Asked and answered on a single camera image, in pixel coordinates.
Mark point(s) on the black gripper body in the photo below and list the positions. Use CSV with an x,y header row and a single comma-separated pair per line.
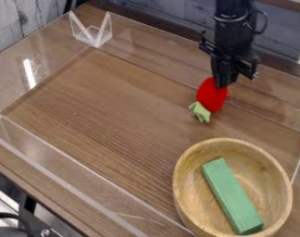
x,y
241,53

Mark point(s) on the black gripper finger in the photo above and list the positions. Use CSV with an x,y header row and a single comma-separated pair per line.
x,y
232,72
218,72

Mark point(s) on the red plush radish green leaves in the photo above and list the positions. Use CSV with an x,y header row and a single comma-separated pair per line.
x,y
209,100

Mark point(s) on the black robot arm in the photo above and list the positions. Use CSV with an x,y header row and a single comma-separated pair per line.
x,y
238,22

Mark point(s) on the wooden bowl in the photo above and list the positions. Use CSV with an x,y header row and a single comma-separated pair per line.
x,y
262,178

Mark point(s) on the green rectangular block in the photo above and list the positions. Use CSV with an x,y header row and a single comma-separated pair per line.
x,y
238,208

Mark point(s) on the clear acrylic corner bracket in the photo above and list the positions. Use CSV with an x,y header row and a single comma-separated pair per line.
x,y
94,36

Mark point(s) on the clear acrylic enclosure wall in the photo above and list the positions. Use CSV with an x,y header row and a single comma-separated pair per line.
x,y
95,123

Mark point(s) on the black metal table frame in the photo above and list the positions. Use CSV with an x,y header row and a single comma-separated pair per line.
x,y
39,229

